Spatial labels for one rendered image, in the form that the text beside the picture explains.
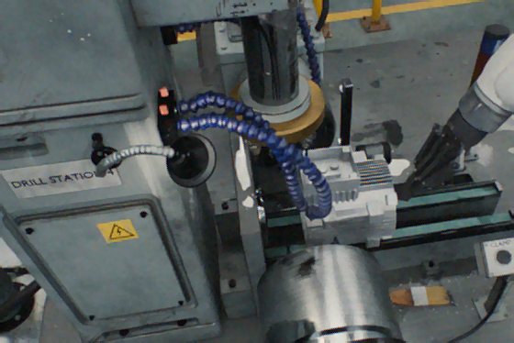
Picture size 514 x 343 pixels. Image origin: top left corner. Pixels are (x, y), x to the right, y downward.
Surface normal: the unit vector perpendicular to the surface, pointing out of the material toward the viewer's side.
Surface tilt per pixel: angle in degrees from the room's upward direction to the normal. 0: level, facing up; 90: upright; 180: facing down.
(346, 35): 0
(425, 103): 0
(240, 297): 90
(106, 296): 90
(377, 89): 0
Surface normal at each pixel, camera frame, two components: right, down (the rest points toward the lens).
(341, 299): 0.14, -0.66
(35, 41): 0.17, 0.75
